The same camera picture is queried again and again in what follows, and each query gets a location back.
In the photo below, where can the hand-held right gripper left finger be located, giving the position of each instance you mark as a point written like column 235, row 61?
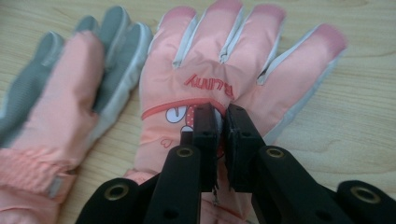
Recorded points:
column 180, row 186

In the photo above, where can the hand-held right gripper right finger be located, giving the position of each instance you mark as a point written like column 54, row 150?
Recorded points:
column 280, row 186

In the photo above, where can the pink ski glove cartoon print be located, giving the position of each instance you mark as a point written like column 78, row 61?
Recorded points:
column 218, row 62

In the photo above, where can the pink ski glove grey palm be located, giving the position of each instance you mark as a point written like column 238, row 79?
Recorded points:
column 62, row 109

